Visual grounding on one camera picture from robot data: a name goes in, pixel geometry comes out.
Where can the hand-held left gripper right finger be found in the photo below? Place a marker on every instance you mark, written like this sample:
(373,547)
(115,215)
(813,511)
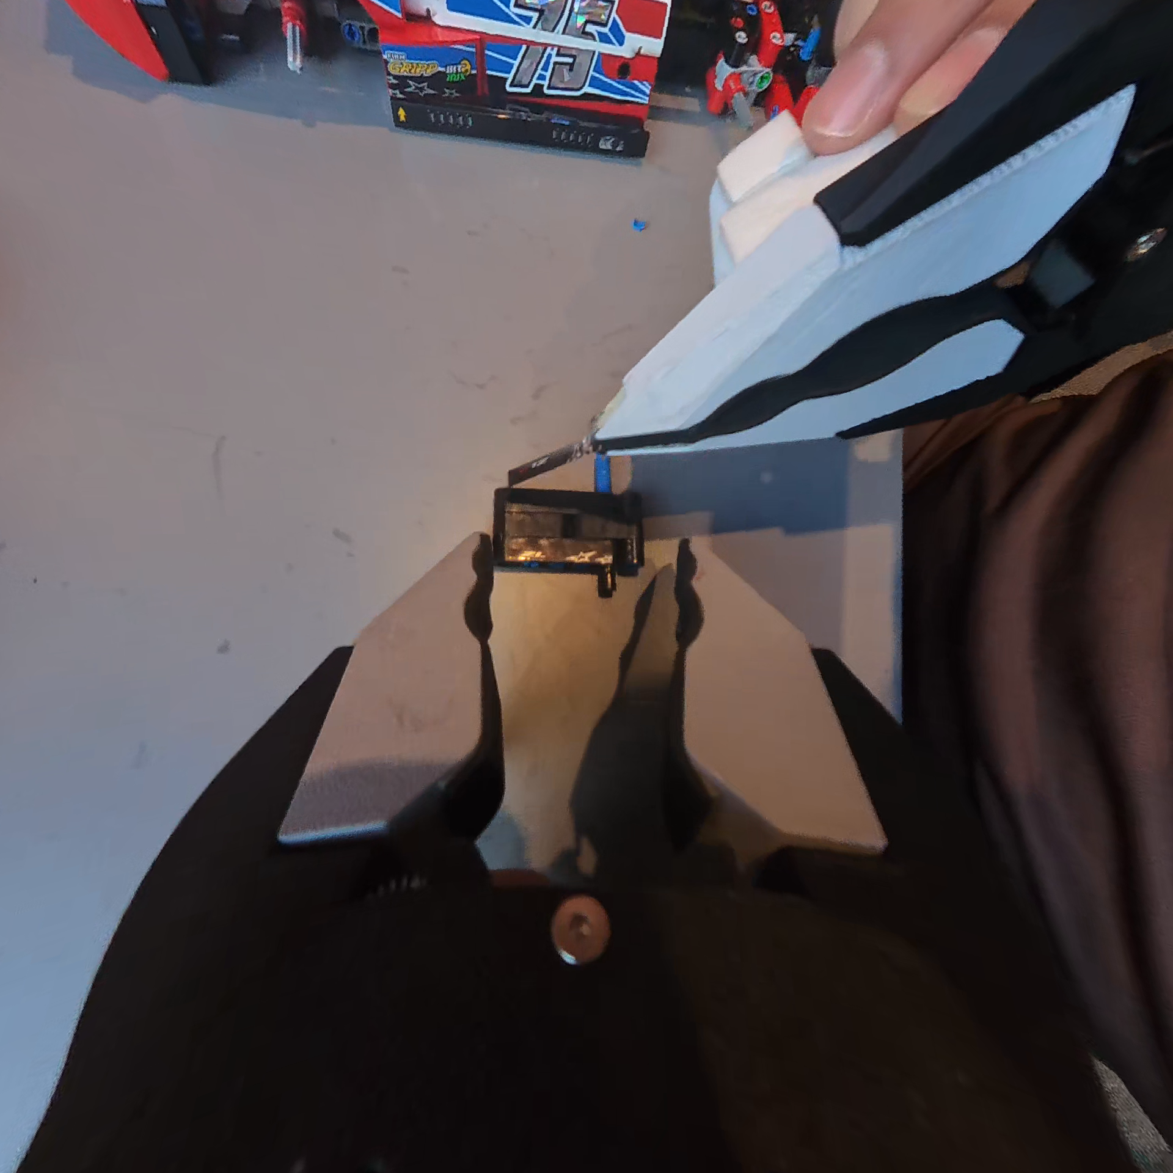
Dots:
(779,733)

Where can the black star sticker strip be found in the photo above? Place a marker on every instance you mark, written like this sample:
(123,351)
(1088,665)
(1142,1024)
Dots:
(568,552)

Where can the black brick beam blue pins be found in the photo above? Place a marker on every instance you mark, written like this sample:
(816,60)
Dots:
(559,522)

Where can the grey desk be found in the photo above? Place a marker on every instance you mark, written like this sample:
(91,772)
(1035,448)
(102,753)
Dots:
(229,412)

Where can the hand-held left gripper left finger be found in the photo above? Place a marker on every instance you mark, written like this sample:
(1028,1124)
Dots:
(394,733)

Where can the red toy brick race car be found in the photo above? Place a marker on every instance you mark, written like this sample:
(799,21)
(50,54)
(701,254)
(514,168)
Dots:
(550,64)

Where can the person's right hand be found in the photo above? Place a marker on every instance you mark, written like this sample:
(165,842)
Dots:
(880,73)

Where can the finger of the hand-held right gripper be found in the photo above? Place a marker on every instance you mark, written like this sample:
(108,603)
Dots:
(916,376)
(806,311)

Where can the small black sticker strip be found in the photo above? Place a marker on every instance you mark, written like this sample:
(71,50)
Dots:
(550,462)

